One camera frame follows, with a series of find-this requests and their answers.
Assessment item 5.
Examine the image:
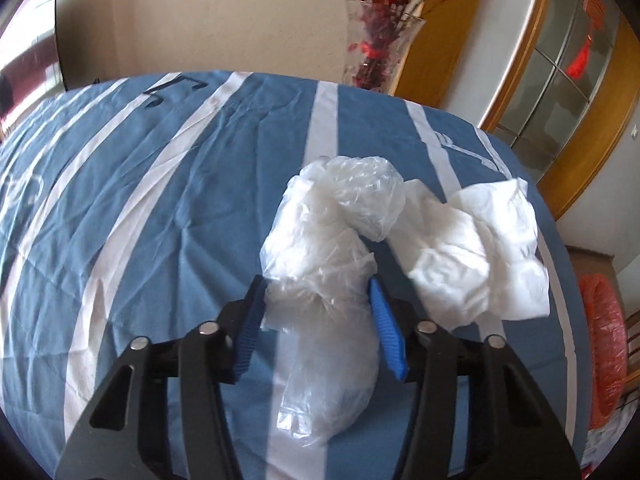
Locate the white translucent plastic bag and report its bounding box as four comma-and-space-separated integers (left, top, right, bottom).
260, 156, 406, 446

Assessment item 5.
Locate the red lined trash basket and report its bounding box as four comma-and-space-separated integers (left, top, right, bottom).
579, 274, 628, 430

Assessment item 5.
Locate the crumpled white paper tissue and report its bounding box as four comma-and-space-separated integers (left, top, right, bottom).
386, 178, 550, 330

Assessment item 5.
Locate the blue white striped tablecloth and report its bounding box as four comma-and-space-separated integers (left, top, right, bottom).
1, 72, 591, 479

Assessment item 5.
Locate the glass vase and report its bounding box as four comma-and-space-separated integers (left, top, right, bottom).
342, 0, 424, 94

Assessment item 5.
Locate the frosted glass sliding door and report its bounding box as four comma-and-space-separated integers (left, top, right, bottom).
486, 0, 639, 218

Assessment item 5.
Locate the television screen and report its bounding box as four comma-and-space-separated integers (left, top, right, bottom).
1, 0, 66, 132

